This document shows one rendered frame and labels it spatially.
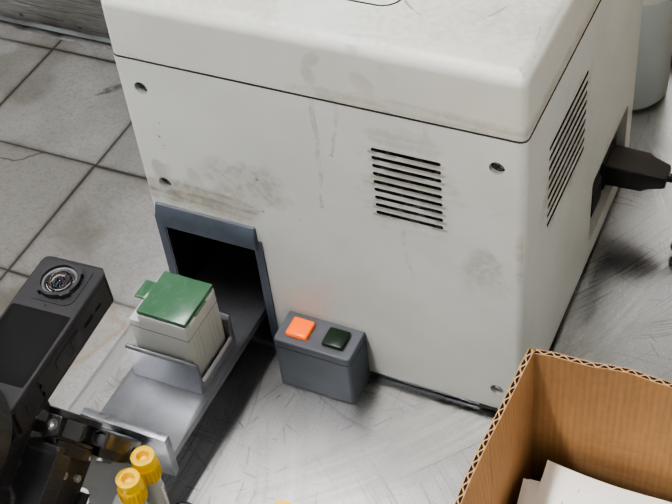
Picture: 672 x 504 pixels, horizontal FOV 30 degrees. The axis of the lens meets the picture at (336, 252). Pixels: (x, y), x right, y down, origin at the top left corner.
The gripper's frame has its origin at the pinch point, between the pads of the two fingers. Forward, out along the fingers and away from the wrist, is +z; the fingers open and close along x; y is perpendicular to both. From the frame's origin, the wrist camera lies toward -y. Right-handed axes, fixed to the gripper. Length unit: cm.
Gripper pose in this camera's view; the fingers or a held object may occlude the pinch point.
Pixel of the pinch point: (122, 442)
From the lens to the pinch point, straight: 85.8
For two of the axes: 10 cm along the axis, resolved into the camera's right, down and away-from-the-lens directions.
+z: 2.8, 2.7, 9.2
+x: 9.1, 2.4, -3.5
